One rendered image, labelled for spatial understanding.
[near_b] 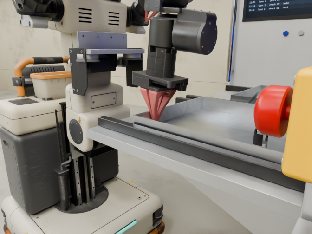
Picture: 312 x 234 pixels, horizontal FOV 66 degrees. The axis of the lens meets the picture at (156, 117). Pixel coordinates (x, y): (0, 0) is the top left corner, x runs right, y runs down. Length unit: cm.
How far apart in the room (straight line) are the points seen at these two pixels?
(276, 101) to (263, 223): 29
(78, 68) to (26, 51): 583
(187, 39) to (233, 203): 29
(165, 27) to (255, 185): 30
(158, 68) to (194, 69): 360
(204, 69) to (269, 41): 275
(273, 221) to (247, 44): 102
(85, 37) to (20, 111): 43
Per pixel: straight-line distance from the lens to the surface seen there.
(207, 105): 68
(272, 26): 132
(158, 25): 46
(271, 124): 20
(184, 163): 37
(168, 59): 47
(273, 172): 34
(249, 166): 35
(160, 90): 47
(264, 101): 20
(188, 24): 43
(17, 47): 693
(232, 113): 65
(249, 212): 45
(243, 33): 135
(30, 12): 88
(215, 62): 396
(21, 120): 115
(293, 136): 18
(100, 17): 99
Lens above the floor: 104
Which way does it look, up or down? 16 degrees down
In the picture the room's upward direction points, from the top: straight up
